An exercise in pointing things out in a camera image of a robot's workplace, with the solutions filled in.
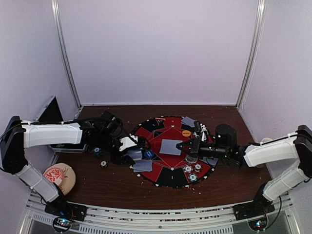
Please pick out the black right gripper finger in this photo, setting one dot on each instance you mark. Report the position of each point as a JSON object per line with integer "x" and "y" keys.
{"x": 188, "y": 143}
{"x": 189, "y": 151}

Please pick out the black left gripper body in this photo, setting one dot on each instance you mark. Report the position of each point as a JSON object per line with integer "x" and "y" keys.
{"x": 118, "y": 158}

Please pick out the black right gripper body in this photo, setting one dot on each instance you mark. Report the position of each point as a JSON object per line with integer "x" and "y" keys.
{"x": 215, "y": 152}

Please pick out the grey cards seat nine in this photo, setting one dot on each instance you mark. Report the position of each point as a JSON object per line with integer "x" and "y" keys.
{"x": 211, "y": 161}

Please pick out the grey playing card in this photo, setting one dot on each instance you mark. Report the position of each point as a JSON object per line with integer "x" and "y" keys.
{"x": 168, "y": 147}

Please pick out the orange big blind button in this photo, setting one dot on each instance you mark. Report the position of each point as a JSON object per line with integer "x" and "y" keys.
{"x": 186, "y": 133}

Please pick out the blue orange poker chip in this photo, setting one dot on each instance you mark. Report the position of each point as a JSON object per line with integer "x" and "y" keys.
{"x": 187, "y": 169}

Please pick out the brown white poker chip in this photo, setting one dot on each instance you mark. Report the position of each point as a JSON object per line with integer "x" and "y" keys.
{"x": 197, "y": 168}

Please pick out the brown red chip stack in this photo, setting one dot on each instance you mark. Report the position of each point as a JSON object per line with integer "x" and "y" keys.
{"x": 103, "y": 164}

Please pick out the grey cards seat two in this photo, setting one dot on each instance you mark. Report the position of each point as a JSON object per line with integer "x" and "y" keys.
{"x": 143, "y": 166}

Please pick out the green blue chip stack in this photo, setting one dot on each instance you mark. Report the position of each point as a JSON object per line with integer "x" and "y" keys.
{"x": 97, "y": 152}

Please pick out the grey cards seat six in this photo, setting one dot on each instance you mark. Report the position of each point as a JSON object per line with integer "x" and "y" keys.
{"x": 188, "y": 121}

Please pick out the green blue poker chip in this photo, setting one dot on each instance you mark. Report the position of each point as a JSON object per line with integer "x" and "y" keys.
{"x": 193, "y": 177}

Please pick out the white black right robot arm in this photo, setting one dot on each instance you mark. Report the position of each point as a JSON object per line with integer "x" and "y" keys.
{"x": 296, "y": 145}

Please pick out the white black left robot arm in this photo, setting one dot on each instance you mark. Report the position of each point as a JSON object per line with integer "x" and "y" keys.
{"x": 105, "y": 132}

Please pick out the clear dealer button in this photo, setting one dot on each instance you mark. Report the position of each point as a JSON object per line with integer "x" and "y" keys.
{"x": 191, "y": 159}

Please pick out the round red black poker mat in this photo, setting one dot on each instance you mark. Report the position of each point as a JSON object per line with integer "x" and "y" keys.
{"x": 168, "y": 169}

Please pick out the blue small blind button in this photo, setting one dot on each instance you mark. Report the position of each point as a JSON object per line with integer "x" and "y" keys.
{"x": 149, "y": 154}

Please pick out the beige ceramic mug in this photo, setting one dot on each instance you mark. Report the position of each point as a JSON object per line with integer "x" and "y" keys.
{"x": 262, "y": 164}

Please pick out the beige red patterned bowl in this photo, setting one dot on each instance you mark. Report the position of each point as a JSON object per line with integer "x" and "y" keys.
{"x": 62, "y": 175}

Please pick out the aluminium poker case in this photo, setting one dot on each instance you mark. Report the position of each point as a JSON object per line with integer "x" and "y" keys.
{"x": 50, "y": 111}

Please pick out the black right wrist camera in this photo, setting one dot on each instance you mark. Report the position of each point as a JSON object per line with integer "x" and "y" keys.
{"x": 225, "y": 136}

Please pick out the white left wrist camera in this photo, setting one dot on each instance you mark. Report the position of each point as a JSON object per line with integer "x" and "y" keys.
{"x": 128, "y": 142}

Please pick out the aluminium front rail base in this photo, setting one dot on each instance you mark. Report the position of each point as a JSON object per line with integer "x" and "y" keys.
{"x": 209, "y": 220}

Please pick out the right aluminium frame post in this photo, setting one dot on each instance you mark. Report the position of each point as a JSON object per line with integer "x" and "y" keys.
{"x": 258, "y": 28}

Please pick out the aluminium frame post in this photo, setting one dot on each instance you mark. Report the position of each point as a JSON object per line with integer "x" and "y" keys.
{"x": 64, "y": 54}
{"x": 258, "y": 28}

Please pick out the left aluminium frame post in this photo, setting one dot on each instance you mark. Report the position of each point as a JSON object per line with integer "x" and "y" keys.
{"x": 64, "y": 54}

